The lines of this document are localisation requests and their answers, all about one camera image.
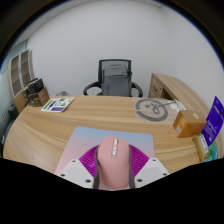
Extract small yellow-brown box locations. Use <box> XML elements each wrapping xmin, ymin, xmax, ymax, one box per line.
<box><xmin>193</xmin><ymin>133</ymin><xmax>212</xmax><ymax>163</ymax></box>

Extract dark boxes on cabinet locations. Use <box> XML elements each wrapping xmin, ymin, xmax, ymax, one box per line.
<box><xmin>22</xmin><ymin>78</ymin><xmax>50</xmax><ymax>108</ymax></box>

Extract pink and blue mouse pad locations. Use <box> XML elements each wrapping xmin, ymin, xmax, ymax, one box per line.
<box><xmin>54</xmin><ymin>125</ymin><xmax>156</xmax><ymax>176</ymax></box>

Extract wooden side desk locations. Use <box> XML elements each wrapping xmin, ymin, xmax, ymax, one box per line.
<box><xmin>148</xmin><ymin>72</ymin><xmax>214</xmax><ymax>114</ymax></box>

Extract wooden shelf unit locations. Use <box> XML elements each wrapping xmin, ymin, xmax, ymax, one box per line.
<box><xmin>7</xmin><ymin>49</ymin><xmax>35</xmax><ymax>113</ymax></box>

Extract grey backpack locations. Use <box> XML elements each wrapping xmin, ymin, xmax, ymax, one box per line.
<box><xmin>100</xmin><ymin>64</ymin><xmax>133</xmax><ymax>98</ymax></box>

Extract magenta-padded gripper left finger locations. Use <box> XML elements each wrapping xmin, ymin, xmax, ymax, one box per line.
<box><xmin>57</xmin><ymin>144</ymin><xmax>101</xmax><ymax>190</ymax></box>

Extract black mesh office chair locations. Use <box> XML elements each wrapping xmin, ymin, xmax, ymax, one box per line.
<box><xmin>82</xmin><ymin>58</ymin><xmax>144</xmax><ymax>98</ymax></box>

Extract green and white leaflet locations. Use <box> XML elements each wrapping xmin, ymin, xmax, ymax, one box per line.
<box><xmin>40</xmin><ymin>96</ymin><xmax>76</xmax><ymax>113</ymax></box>

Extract clear sheet with grey ring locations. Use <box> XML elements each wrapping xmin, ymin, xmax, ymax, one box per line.
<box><xmin>133</xmin><ymin>97</ymin><xmax>187</xmax><ymax>124</ymax></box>

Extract orange cardboard box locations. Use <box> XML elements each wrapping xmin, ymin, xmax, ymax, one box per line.
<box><xmin>172</xmin><ymin>109</ymin><xmax>208</xmax><ymax>139</ymax></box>

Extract pink computer mouse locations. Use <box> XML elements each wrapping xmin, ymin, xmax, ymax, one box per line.
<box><xmin>96</xmin><ymin>135</ymin><xmax>132</xmax><ymax>189</ymax></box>

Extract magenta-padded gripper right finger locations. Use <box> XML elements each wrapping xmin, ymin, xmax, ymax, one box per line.
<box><xmin>128</xmin><ymin>143</ymin><xmax>171</xmax><ymax>190</ymax></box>

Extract purple standing pouch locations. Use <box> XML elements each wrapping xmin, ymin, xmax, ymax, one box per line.
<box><xmin>201</xmin><ymin>96</ymin><xmax>224</xmax><ymax>148</ymax></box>

